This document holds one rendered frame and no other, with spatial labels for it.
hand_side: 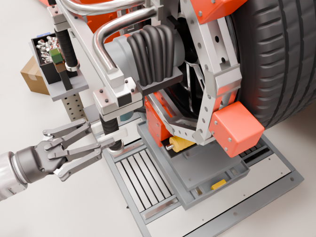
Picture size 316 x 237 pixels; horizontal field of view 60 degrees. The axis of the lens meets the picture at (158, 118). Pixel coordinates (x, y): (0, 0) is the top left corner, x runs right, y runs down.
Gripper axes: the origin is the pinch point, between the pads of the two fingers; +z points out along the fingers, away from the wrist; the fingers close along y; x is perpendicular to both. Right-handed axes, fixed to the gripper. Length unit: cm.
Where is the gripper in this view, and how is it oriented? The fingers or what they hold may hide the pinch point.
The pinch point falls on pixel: (110, 130)
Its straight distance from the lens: 64.9
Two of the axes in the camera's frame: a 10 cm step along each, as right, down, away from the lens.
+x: 0.0, -5.9, -8.1
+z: 8.8, -3.9, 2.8
